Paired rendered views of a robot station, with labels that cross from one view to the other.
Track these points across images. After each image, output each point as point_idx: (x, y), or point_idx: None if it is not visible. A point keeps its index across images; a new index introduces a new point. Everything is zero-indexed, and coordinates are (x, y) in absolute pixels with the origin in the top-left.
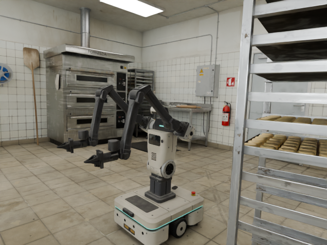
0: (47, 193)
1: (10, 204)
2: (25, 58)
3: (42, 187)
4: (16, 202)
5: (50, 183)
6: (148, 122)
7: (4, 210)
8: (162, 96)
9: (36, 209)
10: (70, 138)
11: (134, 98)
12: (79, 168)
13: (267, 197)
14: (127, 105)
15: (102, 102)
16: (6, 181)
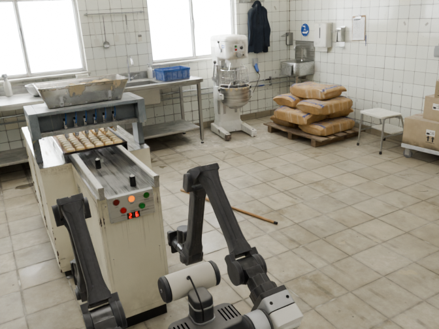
0: (369, 317)
1: (319, 288)
2: None
3: (395, 305)
4: (326, 292)
5: (419, 312)
6: (257, 304)
7: (302, 287)
8: None
9: (302, 318)
10: (172, 230)
11: (85, 213)
12: None
13: None
14: (227, 226)
15: (193, 196)
16: (409, 260)
